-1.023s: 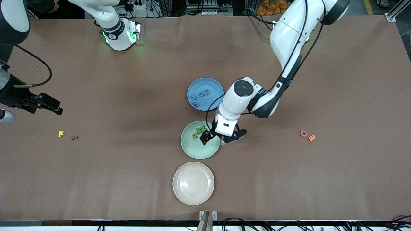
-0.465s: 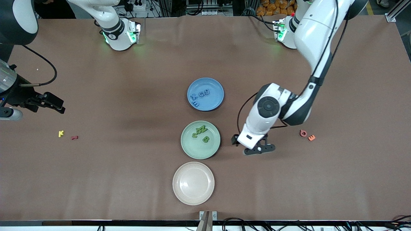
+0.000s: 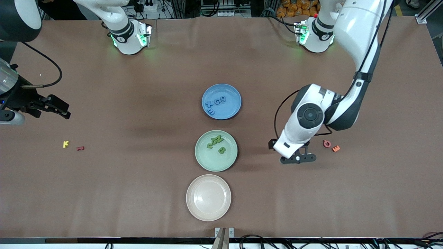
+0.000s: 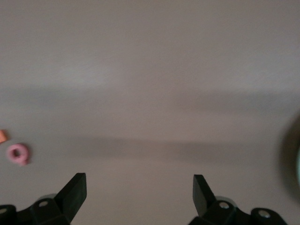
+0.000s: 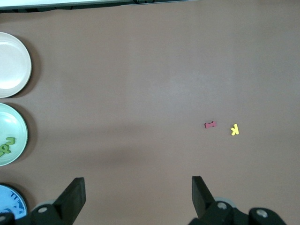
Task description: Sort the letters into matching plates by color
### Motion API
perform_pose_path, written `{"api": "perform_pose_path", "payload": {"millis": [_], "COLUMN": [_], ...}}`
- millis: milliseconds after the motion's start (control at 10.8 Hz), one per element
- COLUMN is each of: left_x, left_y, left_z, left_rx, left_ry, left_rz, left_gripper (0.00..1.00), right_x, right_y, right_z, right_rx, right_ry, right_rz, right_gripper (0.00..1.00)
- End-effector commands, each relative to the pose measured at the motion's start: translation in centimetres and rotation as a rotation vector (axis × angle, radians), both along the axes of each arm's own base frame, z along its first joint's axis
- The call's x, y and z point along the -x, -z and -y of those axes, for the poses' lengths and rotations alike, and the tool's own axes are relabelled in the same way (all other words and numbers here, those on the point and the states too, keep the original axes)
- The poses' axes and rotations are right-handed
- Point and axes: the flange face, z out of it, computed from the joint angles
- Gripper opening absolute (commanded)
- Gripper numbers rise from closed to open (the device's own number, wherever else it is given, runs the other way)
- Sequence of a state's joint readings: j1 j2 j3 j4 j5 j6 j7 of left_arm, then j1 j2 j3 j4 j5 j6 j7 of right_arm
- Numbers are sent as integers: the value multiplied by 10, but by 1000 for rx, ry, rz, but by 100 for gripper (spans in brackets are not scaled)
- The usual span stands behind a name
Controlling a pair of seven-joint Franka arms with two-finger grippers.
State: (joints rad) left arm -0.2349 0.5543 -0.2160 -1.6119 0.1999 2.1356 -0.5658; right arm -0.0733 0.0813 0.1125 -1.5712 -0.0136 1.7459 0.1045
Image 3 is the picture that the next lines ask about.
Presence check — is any metal clamp bracket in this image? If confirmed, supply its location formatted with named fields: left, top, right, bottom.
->
left=211, top=227, right=235, bottom=249

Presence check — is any brown table cover sheet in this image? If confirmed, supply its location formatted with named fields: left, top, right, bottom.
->
left=0, top=17, right=443, bottom=239

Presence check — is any black cable bundle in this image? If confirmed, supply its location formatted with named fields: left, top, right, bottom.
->
left=239, top=232, right=443, bottom=249

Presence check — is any blue round plate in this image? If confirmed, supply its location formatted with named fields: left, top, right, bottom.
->
left=202, top=83, right=242, bottom=120

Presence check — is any black table edge strip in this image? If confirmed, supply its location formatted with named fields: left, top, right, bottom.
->
left=0, top=237, right=443, bottom=245

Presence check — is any green round plate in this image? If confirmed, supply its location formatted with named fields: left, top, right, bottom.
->
left=195, top=130, right=238, bottom=172

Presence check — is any pale pink round plate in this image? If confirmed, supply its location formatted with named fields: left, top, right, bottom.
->
left=186, top=174, right=232, bottom=222

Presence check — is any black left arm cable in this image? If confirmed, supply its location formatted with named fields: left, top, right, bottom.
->
left=274, top=0, right=395, bottom=140

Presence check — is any pile of orange objects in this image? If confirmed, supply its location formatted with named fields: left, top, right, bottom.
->
left=276, top=0, right=319, bottom=18

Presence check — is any white power strip with plugs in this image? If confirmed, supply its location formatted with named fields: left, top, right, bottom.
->
left=133, top=0, right=157, bottom=12

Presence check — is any aluminium frame profile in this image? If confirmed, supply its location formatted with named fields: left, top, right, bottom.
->
left=415, top=0, right=443, bottom=24

